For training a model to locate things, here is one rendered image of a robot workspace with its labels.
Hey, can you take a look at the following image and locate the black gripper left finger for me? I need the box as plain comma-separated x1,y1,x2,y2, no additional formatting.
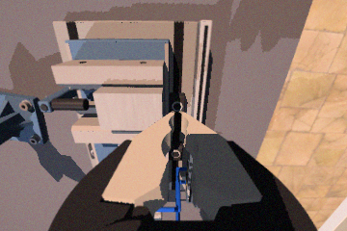
48,111,177,231

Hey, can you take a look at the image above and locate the tan rectangular block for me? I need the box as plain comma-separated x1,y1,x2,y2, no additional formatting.
93,87,164,131

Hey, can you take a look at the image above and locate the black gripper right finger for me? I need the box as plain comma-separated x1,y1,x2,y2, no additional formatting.
177,111,318,231

